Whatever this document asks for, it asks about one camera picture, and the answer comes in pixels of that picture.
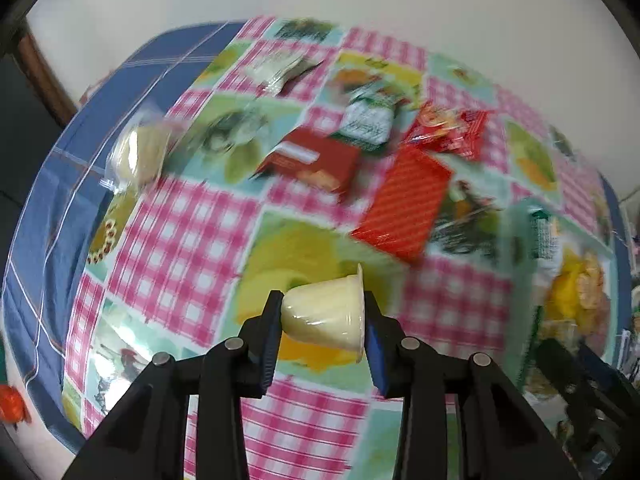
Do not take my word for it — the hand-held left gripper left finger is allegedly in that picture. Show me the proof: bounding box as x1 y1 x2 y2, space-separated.
60 290 285 480

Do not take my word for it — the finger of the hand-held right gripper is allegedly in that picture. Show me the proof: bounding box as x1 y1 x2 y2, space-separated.
579 343 640 408

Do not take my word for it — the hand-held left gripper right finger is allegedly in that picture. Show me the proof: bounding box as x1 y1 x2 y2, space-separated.
364 291 583 480

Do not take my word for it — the pale yellow jelly cup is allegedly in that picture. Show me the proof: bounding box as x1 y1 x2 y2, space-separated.
280 262 368 363

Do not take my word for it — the orange cream snack packet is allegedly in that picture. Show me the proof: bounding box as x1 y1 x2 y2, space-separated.
562 245 613 321

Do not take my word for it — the mint green tray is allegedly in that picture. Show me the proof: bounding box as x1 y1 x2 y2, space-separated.
500 200 626 411

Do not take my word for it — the green white snack packet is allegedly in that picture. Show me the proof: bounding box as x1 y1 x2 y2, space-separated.
527 210 566 281

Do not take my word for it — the red patterned packet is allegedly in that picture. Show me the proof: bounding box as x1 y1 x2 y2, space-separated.
350 145 453 263

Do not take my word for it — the dark red snack box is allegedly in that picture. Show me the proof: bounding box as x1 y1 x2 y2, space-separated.
255 127 363 196

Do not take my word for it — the clear round pastry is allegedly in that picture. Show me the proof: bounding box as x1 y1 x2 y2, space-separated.
100 110 176 193

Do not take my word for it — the dark green snack packet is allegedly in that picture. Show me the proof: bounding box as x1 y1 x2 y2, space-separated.
330 85 406 153

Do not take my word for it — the orange red snack packet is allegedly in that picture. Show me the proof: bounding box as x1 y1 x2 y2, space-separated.
405 102 461 147

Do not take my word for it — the pink checked picture tablecloth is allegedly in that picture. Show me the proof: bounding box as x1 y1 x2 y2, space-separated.
60 15 631 480

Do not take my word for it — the red orange object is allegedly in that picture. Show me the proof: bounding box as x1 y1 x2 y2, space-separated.
0 385 32 426

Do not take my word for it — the white grey snack packet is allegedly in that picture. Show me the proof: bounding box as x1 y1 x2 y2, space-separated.
245 50 326 96

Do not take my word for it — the dark cabinet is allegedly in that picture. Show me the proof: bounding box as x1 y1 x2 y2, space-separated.
0 55 76 201

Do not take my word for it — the brown wooden post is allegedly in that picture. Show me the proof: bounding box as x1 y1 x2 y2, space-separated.
17 30 81 121

